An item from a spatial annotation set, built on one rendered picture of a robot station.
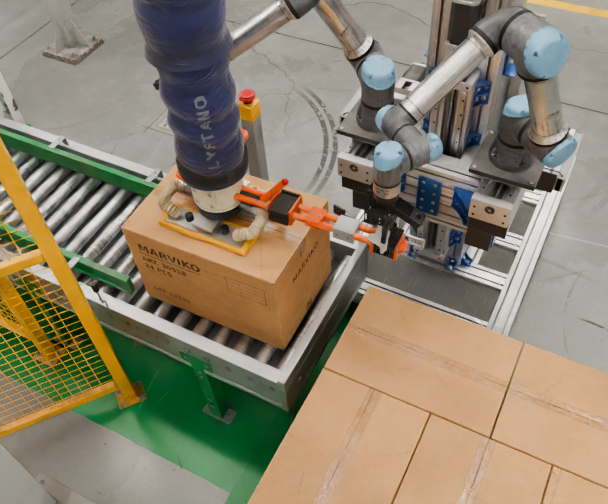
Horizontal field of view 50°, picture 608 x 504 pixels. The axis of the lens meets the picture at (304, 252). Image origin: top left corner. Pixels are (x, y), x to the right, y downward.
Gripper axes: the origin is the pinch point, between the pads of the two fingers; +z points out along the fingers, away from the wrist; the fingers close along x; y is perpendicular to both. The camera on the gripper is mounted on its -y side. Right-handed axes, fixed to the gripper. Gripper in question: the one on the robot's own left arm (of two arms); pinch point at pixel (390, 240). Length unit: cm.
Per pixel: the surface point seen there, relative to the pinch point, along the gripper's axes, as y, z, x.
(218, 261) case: 51, 13, 19
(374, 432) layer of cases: -11, 54, 35
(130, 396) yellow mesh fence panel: 99, 105, 42
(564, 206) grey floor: -44, 107, -148
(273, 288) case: 30.6, 16.0, 20.1
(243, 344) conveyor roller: 45, 53, 24
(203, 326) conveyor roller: 63, 54, 23
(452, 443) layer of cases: -35, 54, 27
